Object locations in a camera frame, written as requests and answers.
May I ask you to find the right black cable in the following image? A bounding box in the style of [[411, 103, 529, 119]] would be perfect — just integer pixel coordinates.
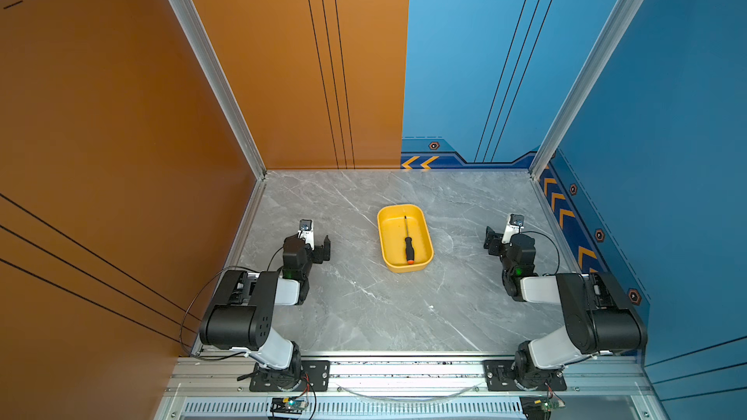
[[521, 229, 561, 276]]

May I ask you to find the circuit board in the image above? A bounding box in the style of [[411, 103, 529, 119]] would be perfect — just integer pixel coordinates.
[[270, 397, 309, 418], [519, 398, 566, 420]]

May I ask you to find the yellow plastic bin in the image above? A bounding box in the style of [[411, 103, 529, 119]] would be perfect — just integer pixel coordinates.
[[377, 204, 434, 273]]

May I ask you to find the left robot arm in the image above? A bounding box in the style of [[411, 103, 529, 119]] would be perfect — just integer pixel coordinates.
[[198, 231, 331, 391]]

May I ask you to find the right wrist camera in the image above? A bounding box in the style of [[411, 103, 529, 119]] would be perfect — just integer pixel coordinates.
[[502, 213, 524, 244]]

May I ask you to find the black orange handled screwdriver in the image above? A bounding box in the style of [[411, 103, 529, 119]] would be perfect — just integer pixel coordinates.
[[403, 216, 414, 264]]

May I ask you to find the right circuit board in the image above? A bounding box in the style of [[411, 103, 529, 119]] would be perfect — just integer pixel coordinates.
[[519, 398, 566, 420]]

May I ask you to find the aluminium front frame rail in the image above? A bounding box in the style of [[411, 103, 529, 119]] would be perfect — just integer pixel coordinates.
[[155, 352, 667, 419]]

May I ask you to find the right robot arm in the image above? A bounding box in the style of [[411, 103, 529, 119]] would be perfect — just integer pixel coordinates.
[[484, 224, 648, 390]]

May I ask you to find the aluminium corner post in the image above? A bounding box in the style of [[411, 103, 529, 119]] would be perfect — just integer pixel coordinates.
[[528, 0, 645, 181], [145, 0, 268, 179]]

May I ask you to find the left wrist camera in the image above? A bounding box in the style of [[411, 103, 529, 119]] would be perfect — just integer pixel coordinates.
[[298, 219, 315, 249]]

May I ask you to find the left circuit board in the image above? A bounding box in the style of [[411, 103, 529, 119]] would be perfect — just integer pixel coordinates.
[[270, 397, 309, 418]]

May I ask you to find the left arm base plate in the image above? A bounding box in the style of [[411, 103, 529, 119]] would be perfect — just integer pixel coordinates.
[[249, 359, 331, 393]]

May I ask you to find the right aluminium corner post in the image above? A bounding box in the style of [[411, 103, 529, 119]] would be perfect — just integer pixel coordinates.
[[528, 0, 645, 181]]

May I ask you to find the left aluminium corner post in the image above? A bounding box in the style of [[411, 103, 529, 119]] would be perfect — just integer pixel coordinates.
[[145, 0, 268, 179]]

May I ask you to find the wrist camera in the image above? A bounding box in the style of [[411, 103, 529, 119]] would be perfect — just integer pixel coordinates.
[[502, 213, 524, 244], [298, 219, 315, 249]]

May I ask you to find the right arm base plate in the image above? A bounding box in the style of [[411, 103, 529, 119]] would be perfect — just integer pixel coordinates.
[[482, 359, 567, 392]]

